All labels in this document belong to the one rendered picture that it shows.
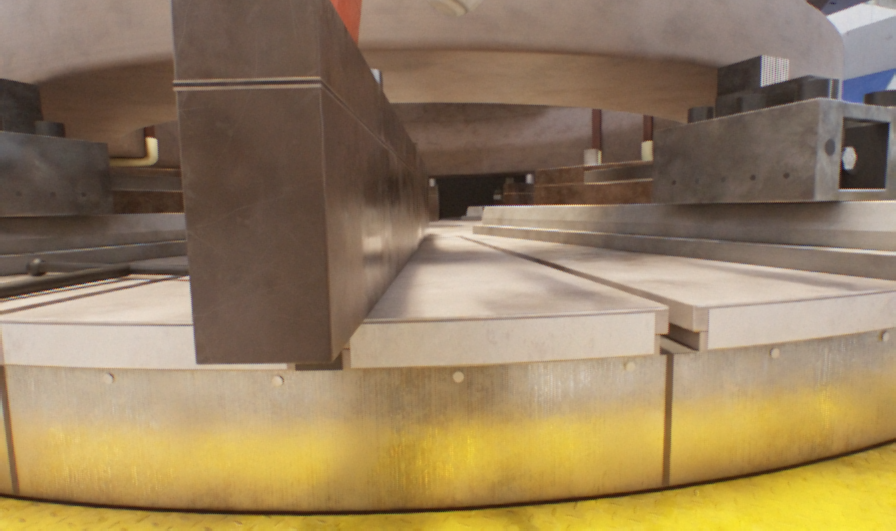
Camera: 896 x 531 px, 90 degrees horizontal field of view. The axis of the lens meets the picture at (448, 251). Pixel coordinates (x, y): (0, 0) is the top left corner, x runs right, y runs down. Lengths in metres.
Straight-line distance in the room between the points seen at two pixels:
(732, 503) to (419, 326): 0.56
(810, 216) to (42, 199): 1.93
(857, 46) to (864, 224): 6.06
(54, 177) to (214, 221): 1.17
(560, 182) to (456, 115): 3.11
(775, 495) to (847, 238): 0.59
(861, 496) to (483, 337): 0.66
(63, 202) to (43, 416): 0.79
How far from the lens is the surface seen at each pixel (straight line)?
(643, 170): 1.70
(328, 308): 0.47
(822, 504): 0.98
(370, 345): 0.67
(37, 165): 1.64
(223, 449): 0.83
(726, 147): 1.35
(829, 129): 1.27
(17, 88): 1.79
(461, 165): 5.69
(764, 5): 1.84
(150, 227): 1.88
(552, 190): 2.88
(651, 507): 0.86
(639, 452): 0.85
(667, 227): 1.56
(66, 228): 1.76
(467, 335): 0.66
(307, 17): 0.50
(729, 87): 1.52
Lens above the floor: 0.47
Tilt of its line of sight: 6 degrees down
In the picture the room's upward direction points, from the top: 1 degrees counter-clockwise
